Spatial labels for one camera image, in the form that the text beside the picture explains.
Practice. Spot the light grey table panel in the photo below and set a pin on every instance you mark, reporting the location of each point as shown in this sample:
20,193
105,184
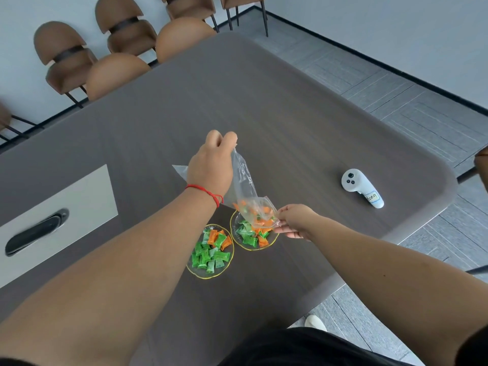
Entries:
87,201

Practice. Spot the heap of mostly green candies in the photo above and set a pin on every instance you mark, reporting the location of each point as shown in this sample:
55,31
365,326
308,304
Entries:
207,253

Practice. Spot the person's white shoe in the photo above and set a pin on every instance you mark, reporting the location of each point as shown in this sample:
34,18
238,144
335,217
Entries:
315,322

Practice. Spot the white handheld controller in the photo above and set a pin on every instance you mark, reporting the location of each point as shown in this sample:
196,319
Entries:
360,184

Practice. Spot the person's right hand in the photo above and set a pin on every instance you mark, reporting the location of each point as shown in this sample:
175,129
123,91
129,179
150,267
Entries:
299,221

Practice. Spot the heap of green orange candies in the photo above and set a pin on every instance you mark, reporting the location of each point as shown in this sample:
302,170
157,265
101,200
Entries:
249,238

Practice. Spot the clear plastic bag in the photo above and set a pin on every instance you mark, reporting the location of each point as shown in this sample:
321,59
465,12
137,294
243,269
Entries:
244,182

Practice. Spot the person's left fingers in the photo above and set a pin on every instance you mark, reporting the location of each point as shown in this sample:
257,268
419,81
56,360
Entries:
221,139

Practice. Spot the person's left hand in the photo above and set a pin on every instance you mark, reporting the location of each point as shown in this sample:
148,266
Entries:
209,167

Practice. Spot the person's right forearm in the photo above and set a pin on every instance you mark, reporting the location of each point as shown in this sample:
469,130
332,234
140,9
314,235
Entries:
381,278

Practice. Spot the wrapped candies in bag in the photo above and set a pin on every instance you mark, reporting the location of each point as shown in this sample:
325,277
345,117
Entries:
259,215

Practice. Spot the person's left forearm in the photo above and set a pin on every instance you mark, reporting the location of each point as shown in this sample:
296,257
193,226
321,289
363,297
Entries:
99,278

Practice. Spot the person's black clothing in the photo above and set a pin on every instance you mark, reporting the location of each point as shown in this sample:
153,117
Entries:
305,348

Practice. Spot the gold-rimmed glass plate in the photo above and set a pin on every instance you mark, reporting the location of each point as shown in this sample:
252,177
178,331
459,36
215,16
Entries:
207,272
238,240

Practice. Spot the person's right thumb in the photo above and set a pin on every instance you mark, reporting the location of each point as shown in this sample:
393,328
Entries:
284,214

